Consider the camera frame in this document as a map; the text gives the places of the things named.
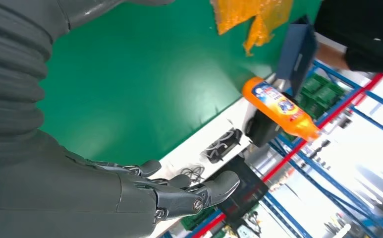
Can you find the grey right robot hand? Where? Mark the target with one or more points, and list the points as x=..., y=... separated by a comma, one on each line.
x=63, y=197

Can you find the green plastic crate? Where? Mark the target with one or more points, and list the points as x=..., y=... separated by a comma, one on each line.
x=201, y=218
x=314, y=85
x=329, y=98

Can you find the blue tablet case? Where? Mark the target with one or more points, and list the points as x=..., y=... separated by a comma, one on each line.
x=298, y=56

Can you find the red rack beam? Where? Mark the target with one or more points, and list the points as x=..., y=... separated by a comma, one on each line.
x=348, y=103

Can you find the person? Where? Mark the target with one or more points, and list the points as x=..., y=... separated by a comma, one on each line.
x=368, y=23

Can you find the yellow taped plastic sheet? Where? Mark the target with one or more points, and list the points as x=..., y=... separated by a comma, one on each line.
x=243, y=13

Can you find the green table board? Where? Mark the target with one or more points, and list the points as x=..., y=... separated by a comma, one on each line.
x=129, y=82

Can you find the black handheld controller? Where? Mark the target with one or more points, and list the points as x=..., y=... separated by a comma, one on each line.
x=222, y=146

